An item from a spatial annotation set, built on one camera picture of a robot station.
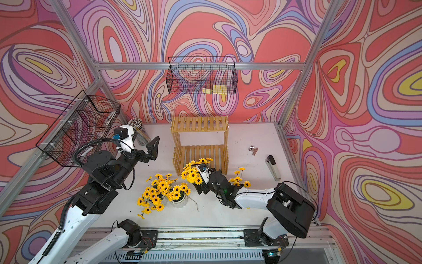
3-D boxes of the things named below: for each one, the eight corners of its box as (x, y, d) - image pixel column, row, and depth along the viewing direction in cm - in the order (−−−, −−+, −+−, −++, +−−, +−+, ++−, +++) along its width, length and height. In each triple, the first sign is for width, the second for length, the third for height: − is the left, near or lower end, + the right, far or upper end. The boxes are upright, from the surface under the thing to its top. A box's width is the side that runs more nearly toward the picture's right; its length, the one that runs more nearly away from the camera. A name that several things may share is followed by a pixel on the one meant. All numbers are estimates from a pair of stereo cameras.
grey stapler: (275, 181, 93) (278, 177, 89) (264, 160, 103) (266, 155, 99) (281, 180, 94) (284, 176, 90) (269, 158, 103) (271, 154, 99)
